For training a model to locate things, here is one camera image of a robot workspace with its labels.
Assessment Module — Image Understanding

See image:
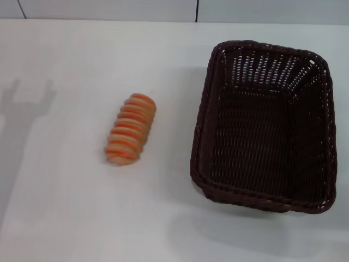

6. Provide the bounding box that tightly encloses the orange striped spiral bread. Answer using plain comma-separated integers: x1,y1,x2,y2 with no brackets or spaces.
104,92,158,166

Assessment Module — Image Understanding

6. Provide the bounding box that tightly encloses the dark brown woven basket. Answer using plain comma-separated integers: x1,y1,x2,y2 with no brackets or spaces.
189,39,339,215

